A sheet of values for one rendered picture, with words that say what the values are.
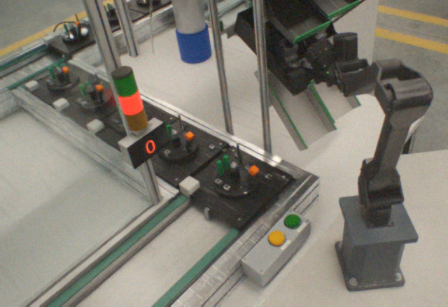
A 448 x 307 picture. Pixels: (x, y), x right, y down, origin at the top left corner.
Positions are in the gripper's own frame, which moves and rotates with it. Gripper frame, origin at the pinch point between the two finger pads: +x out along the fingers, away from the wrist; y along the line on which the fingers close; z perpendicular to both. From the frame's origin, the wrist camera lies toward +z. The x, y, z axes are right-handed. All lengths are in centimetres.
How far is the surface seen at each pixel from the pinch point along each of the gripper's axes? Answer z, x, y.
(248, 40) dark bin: 8.3, 16.0, 4.9
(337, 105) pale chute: -22.5, 7.8, -17.8
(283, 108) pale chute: -12.5, 6.9, 4.5
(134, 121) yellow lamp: 5.9, 7.1, 47.9
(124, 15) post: 11, 115, 2
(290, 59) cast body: 1.4, 5.5, -0.3
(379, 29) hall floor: -90, 165, -237
